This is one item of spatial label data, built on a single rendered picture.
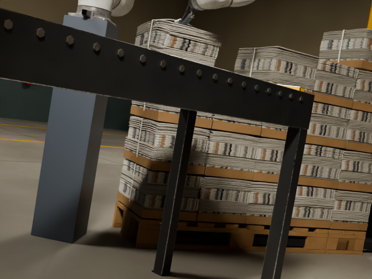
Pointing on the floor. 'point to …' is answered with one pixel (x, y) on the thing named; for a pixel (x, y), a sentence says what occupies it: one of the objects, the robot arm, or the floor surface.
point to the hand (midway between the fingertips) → (179, 8)
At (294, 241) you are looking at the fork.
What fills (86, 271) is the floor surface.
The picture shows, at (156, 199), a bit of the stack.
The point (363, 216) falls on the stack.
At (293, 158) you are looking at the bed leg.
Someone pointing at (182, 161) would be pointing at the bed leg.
